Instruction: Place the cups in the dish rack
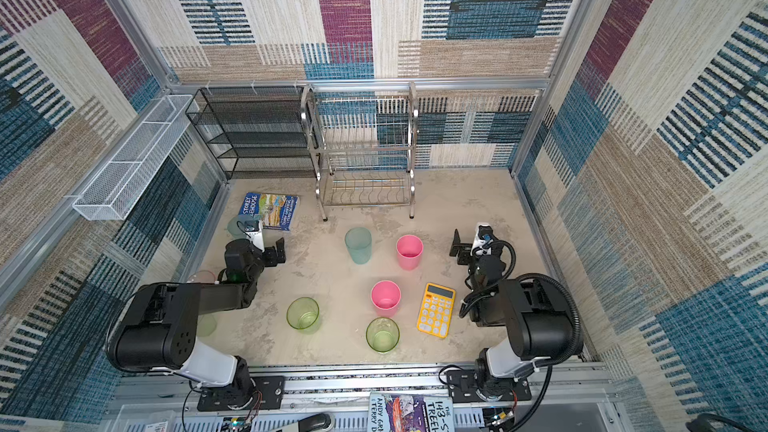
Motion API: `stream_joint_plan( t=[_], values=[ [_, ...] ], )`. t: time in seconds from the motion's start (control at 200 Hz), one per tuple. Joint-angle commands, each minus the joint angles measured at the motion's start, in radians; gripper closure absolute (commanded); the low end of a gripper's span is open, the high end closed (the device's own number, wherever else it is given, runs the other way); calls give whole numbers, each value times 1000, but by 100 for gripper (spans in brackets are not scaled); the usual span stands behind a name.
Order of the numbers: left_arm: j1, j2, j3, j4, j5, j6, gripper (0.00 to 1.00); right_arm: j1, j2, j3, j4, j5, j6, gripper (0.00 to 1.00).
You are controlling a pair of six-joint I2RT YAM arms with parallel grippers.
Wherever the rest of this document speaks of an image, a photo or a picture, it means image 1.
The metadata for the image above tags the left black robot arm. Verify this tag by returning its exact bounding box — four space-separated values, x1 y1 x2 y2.
106 238 286 395

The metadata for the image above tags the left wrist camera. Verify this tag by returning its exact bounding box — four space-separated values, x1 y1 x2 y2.
238 219 265 252

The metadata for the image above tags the blue picture book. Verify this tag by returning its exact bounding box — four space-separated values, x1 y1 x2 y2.
238 192 300 231

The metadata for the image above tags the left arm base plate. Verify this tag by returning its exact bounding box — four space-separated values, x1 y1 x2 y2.
197 376 285 412

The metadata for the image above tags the white wire wall basket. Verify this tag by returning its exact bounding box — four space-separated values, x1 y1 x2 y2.
73 95 192 221

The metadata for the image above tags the yellow calculator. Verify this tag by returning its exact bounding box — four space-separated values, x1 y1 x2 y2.
417 282 456 339

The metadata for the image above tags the green translucent cup front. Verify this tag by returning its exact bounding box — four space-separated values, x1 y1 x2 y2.
365 317 400 354

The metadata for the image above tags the teal translucent cup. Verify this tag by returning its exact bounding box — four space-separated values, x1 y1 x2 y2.
345 227 372 265

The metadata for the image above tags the pink cup centre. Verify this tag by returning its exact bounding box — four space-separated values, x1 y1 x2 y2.
370 280 402 317

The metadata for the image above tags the pink cup near rack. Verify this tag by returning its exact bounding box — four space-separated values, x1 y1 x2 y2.
396 235 424 270

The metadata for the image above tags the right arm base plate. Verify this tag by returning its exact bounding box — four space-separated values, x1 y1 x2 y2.
438 367 532 403

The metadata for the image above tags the purple treehouse book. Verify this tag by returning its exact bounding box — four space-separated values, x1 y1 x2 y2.
367 393 455 432

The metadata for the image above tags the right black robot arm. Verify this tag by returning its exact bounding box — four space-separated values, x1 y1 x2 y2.
439 223 584 403

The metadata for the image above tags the silver wire dish rack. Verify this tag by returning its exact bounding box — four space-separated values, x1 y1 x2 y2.
301 82 420 222

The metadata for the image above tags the black mesh shelf rack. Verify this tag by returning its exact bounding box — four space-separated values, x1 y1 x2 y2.
185 85 315 180

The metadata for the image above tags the green translucent cup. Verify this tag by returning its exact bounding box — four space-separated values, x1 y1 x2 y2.
286 297 321 334
365 317 400 354

